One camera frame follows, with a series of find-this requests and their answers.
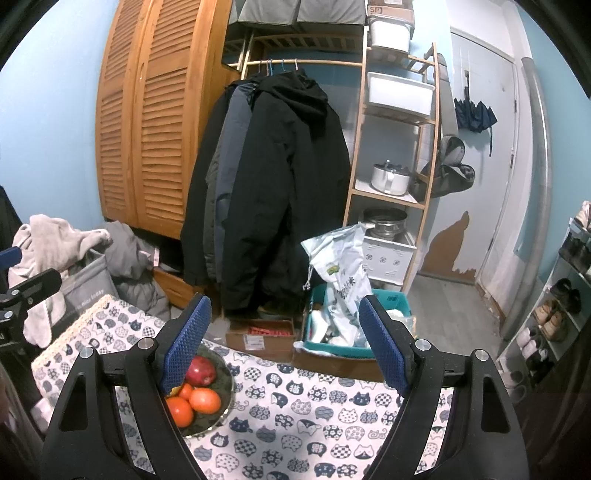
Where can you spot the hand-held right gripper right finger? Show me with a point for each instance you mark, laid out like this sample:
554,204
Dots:
383,346

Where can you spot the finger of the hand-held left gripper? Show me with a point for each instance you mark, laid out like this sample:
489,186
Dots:
10,257
37,284

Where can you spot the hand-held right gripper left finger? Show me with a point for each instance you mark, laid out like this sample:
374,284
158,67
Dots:
184,350

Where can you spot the red apple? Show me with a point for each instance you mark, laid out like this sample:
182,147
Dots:
201,371

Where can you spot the scalloped glass bowl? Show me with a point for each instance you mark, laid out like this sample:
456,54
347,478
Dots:
224,374

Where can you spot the clear plastic bag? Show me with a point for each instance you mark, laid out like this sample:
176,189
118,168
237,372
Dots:
401,317

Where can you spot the teal plastic basket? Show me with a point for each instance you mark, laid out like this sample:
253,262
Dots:
392,300

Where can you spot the grey fabric tote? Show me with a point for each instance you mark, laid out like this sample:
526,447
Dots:
87,286

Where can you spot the large flat cardboard box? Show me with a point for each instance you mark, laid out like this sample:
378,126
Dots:
332,364

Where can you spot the wooden drawer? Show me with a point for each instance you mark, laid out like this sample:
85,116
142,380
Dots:
178,288

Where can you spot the cardboard box with red contents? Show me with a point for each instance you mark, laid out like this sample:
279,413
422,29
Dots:
258,337

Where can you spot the white printed rice bag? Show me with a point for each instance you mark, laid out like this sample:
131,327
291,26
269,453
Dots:
339,272

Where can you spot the white patterned drawer box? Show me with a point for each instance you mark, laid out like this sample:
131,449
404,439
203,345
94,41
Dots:
390,258

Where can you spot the grey padded jacket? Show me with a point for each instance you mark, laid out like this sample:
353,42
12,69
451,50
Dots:
131,263

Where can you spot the cat print tablecloth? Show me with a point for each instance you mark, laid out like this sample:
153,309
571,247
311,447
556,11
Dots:
300,415

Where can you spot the metal steamer pot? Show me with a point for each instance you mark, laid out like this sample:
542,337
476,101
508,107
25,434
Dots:
385,224

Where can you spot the black hanging jacket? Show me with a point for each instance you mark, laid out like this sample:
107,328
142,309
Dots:
198,221

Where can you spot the metal shoe rack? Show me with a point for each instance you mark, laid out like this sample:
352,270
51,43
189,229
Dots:
531,332

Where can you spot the silver cooking pot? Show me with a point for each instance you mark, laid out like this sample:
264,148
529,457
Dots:
390,180

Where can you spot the dark hanging bag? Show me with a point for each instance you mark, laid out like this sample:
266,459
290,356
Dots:
450,175

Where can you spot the bamboo shelf unit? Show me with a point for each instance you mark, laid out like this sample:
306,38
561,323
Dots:
358,161

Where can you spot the black hooded coat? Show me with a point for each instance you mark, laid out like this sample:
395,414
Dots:
286,184

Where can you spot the wooden louvered wardrobe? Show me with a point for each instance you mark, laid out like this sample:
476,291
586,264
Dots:
152,115

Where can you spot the grey hanging jacket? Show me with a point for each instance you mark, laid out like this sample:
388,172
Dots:
231,152

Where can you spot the grey door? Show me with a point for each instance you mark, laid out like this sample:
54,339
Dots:
480,161

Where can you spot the dark blue umbrella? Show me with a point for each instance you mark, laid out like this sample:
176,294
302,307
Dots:
475,115

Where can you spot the large white plastic bin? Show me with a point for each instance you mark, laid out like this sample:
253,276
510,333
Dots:
399,94

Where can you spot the small white plastic bin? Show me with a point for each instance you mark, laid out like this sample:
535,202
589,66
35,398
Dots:
390,34

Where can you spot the bamboo clothes rack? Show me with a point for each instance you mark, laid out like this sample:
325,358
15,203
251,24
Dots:
300,40

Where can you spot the brown cardboard box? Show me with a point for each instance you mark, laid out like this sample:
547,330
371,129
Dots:
390,9

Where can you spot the grey fabric storage box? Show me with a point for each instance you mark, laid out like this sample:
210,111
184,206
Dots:
330,11
263,10

